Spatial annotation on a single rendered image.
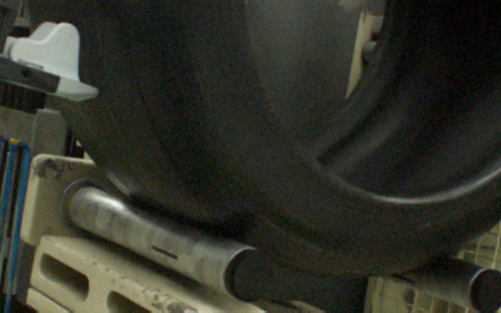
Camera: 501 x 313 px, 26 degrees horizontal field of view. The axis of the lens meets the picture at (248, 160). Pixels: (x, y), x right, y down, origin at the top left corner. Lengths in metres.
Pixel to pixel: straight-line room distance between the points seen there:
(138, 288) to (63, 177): 0.24
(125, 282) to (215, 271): 0.12
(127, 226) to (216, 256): 0.17
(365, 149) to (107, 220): 0.36
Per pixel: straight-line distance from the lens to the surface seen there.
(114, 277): 1.02
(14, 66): 0.86
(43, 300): 1.16
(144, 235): 1.02
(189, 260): 0.94
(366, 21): 1.55
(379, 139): 1.30
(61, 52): 0.90
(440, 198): 1.01
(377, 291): 1.49
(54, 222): 1.18
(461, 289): 1.07
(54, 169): 1.17
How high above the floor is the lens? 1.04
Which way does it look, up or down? 3 degrees down
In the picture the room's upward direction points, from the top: 10 degrees clockwise
